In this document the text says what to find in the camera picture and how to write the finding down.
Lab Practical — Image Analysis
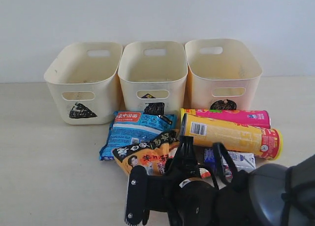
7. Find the blue instant noodle packet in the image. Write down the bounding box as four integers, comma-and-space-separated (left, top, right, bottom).
99, 111, 177, 161

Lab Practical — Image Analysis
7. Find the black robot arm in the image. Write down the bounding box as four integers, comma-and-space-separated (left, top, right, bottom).
141, 136, 315, 226

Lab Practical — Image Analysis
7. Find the orange instant noodle packet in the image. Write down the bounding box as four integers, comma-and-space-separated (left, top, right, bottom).
112, 129, 180, 176

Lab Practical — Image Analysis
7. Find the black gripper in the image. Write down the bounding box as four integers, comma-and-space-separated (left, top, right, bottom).
145, 136, 249, 226

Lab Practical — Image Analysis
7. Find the blue white milk carton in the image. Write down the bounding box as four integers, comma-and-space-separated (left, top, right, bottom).
203, 148, 256, 182

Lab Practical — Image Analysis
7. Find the purple drink carton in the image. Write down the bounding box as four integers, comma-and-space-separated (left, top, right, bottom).
141, 93, 155, 99

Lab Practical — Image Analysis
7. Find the pink chips can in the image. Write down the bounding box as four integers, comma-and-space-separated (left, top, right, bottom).
181, 108, 271, 129

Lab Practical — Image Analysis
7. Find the yellow chips can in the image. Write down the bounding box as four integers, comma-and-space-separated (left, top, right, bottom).
181, 113, 283, 160

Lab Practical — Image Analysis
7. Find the cream bin square mark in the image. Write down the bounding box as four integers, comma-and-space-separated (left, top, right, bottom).
118, 41, 188, 114

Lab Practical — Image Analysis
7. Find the cream bin triangle mark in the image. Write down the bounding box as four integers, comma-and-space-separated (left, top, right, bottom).
44, 42, 123, 125

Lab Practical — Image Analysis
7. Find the cream bin circle mark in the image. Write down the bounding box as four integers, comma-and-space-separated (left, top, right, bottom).
185, 39, 262, 110

